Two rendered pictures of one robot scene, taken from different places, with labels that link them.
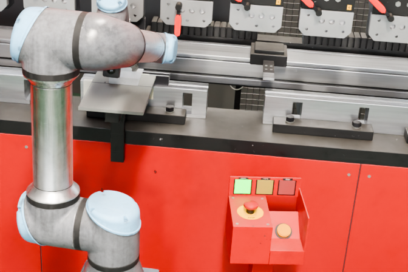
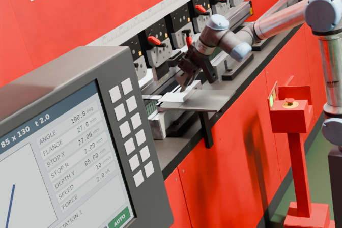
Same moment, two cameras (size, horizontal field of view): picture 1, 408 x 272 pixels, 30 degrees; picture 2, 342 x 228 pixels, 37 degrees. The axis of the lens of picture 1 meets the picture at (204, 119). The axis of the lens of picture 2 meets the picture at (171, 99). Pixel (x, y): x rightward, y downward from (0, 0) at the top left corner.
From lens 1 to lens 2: 220 cm
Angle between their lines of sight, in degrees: 52
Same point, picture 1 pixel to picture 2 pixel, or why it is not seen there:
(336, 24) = (225, 5)
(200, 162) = (230, 116)
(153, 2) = not seen: hidden behind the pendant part
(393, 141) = (257, 53)
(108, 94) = (202, 101)
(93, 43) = not seen: outside the picture
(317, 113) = (231, 61)
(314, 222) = (262, 114)
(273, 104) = (219, 68)
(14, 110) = not seen: hidden behind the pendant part
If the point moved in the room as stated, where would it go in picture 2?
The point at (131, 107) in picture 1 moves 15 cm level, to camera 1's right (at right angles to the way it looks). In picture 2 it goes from (225, 93) to (238, 78)
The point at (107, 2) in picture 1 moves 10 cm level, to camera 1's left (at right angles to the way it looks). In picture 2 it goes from (224, 22) to (214, 31)
